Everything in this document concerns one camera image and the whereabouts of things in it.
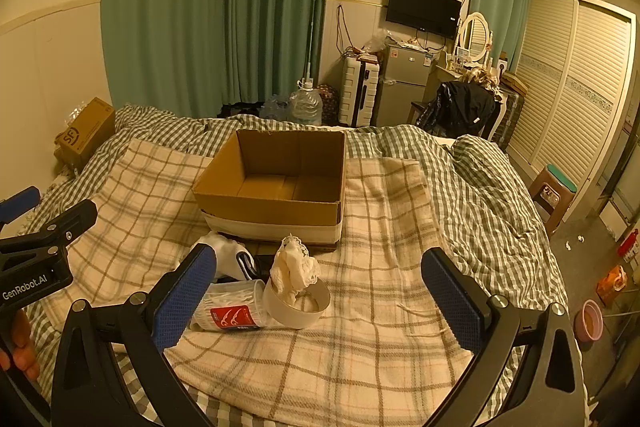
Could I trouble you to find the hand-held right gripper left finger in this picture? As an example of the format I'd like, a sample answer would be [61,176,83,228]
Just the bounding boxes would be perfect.
[51,243,218,427]

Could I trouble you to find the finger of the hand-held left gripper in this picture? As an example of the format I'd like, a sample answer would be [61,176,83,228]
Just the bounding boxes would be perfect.
[0,187,41,228]
[0,199,98,277]

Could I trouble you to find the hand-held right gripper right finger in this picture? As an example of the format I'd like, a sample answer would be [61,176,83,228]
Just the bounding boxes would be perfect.
[421,248,586,427]

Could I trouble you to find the clear cotton swab container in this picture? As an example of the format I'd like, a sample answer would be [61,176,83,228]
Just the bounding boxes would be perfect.
[192,279,266,333]

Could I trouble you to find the white tape roll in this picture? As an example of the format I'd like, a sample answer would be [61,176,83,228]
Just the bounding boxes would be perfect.
[263,278,331,329]

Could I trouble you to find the brown cardboard box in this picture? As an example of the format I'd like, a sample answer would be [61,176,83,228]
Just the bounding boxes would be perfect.
[192,128,347,228]

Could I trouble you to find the person's left hand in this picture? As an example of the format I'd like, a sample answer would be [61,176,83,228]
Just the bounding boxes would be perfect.
[0,311,41,381]

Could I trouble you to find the closed cardboard shipping box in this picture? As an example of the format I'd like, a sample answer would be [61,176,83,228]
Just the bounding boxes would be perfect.
[54,97,117,172]

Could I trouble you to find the green checked duvet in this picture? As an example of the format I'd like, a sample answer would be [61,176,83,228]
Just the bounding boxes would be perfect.
[0,104,581,427]

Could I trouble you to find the beige plaid blanket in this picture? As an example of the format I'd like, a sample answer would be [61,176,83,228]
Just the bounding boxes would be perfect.
[30,138,556,427]

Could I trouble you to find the pink plastic basin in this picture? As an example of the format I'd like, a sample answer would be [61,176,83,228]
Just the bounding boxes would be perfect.
[574,299,604,343]

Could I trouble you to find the brown stool with green top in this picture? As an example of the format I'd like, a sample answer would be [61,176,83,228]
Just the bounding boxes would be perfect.
[530,164,578,238]

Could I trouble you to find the orange plastic bag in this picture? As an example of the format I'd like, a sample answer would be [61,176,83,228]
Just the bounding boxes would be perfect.
[596,264,628,305]

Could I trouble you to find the red bottle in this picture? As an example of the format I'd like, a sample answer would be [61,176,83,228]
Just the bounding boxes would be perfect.
[617,228,640,263]

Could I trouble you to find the black jacket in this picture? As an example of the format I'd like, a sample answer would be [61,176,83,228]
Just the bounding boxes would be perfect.
[415,81,497,138]

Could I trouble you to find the dark plaid suitcase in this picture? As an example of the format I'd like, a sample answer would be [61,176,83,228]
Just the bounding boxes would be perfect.
[492,77,526,148]

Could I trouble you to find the crumpled clear plastic bottles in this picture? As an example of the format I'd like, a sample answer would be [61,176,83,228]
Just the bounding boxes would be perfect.
[260,94,293,120]

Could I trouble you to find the silver small fridge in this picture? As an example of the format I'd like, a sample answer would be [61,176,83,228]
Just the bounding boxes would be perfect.
[374,44,435,128]

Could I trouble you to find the large clear water bottle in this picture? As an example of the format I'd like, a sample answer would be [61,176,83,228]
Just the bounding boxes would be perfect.
[290,79,323,125]

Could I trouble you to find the blond plush toy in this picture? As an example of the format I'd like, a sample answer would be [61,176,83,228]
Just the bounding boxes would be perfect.
[462,68,501,90]

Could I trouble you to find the cream vanity table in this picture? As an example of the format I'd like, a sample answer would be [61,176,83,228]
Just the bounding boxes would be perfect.
[432,58,501,88]

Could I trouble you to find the white hard suitcase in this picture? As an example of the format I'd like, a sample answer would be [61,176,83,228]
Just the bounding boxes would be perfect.
[339,57,383,125]

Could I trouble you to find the dark patterned bag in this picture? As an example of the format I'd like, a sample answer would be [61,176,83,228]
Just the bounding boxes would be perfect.
[315,84,341,125]

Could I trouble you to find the white louvred wardrobe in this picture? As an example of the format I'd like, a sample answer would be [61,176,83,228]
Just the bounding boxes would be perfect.
[505,0,636,223]

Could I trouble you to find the dark green curtain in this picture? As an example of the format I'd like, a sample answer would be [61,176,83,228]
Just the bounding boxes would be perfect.
[100,0,336,118]

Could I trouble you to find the oval white vanity mirror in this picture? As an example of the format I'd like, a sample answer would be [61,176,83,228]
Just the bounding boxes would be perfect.
[458,12,492,62]

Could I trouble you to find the clear plastic bag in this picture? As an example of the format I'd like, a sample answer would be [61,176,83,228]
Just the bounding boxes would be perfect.
[357,29,388,58]

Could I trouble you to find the white pole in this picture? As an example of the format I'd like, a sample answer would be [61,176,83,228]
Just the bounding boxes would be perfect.
[306,0,318,82]

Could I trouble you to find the light teal curtain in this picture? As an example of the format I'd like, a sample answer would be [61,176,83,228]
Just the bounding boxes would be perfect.
[470,0,535,72]

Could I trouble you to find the hanging wall cables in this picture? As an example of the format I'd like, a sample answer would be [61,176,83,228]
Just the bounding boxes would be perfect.
[335,4,357,56]

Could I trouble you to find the black wall television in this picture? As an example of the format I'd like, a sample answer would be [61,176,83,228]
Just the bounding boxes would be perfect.
[385,0,463,40]

